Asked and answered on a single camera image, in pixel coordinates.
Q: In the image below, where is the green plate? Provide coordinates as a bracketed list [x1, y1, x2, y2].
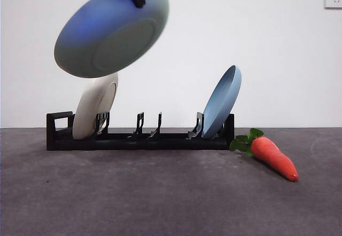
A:
[53, 0, 170, 79]

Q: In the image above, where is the cream plate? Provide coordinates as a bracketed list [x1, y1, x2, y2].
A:
[72, 71, 119, 141]

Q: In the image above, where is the orange carrot with green leaves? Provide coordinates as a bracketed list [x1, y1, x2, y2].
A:
[229, 128, 299, 182]

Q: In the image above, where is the blue plate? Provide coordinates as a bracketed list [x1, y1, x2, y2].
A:
[201, 65, 243, 139]

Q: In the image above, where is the black plate rack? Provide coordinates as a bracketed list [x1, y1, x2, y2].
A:
[46, 111, 235, 151]

